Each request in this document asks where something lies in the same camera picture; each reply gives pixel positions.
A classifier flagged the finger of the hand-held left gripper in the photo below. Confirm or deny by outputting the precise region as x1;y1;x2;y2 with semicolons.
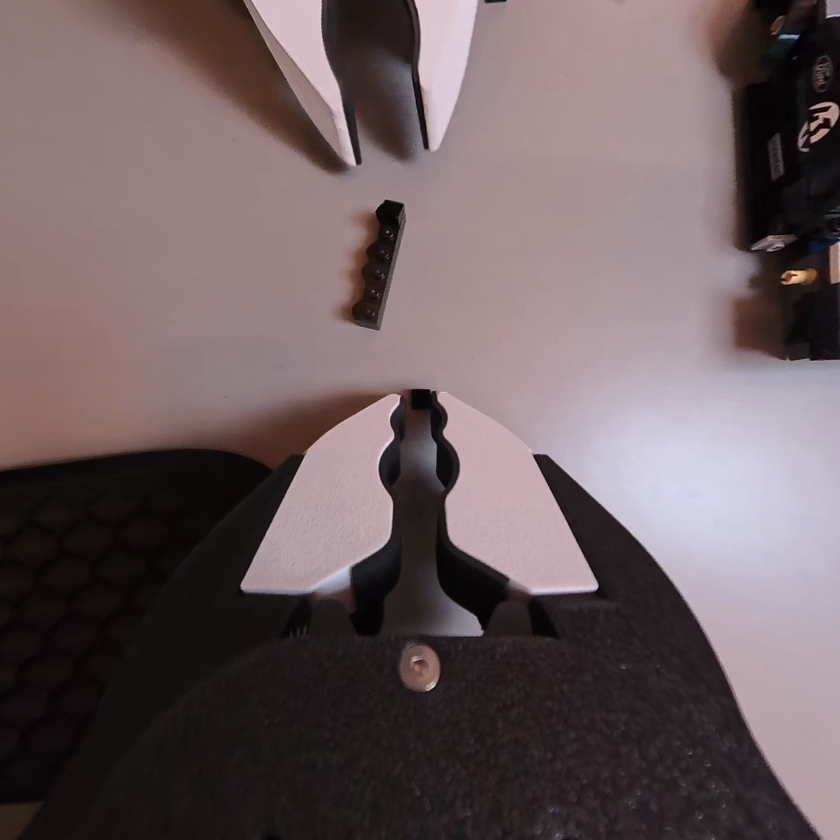
243;0;363;169
410;0;481;153

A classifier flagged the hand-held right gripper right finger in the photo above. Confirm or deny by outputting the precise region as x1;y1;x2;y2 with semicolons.
431;392;599;595

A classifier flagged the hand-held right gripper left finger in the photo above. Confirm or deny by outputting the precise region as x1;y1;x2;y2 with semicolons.
241;392;404;595

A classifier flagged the long black lego plate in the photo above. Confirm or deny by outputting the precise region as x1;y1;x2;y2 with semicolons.
348;199;408;330

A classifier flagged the black lego car model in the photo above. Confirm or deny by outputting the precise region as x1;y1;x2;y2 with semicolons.
733;0;840;363

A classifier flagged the black mesh pad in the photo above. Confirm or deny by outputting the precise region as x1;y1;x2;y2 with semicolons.
0;448;274;804

